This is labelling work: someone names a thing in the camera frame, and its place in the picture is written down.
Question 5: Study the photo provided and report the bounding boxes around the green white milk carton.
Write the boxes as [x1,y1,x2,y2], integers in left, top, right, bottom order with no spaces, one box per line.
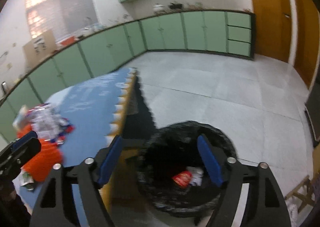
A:
[18,169,36,191]

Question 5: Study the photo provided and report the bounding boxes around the wooden table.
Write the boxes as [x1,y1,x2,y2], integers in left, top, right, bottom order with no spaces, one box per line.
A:
[98,70,137,212]

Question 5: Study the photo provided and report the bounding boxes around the blue table mat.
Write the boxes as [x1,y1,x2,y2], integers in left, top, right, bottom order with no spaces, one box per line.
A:
[18,67,137,227]

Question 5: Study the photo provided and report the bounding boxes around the window with blinds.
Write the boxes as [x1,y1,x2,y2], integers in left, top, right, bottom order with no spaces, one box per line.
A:
[25,0,99,40]

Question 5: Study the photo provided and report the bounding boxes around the blue white paper cup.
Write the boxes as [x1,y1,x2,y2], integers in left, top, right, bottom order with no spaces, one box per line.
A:
[12,105,29,131]

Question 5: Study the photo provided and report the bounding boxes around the green lower kitchen cabinets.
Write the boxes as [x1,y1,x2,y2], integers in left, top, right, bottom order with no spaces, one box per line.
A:
[1,9,255,142]

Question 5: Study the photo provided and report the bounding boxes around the white cooking pot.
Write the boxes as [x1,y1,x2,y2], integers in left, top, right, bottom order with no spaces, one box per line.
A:
[153,4,165,14]

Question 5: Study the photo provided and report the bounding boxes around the white tissue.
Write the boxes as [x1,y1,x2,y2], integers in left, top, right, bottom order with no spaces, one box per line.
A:
[187,166,203,186]

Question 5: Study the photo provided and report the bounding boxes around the black wok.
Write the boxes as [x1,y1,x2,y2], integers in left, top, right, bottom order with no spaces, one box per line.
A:
[168,2,183,11]

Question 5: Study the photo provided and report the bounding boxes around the cardboard box on counter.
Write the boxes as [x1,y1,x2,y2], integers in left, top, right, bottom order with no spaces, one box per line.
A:
[23,30,57,69]

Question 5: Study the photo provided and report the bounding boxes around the dark gloved left hand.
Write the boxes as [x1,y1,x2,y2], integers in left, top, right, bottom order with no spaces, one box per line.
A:
[1,181,31,226]

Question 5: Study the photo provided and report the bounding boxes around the orange foam fruit net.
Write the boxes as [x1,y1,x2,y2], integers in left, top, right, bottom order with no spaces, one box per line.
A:
[23,139,63,182]

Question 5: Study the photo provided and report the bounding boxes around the red basin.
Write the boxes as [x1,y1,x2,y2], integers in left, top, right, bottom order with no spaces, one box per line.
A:
[60,36,76,47]

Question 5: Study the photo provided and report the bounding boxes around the black bagged trash bin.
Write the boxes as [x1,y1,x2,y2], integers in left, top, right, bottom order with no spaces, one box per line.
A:
[136,121,237,218]

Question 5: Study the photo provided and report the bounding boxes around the dark glass cabinet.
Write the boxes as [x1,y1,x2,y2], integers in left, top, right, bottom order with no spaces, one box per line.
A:
[305,75,320,147]

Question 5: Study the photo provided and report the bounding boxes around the blue white snack bag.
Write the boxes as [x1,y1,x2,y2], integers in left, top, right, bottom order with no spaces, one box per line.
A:
[26,103,75,145]

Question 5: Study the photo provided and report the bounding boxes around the red paper cup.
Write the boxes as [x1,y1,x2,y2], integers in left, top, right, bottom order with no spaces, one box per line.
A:
[171,170,193,189]

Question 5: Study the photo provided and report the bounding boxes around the small wooden stool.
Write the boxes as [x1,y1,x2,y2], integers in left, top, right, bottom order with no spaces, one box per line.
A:
[284,172,319,213]

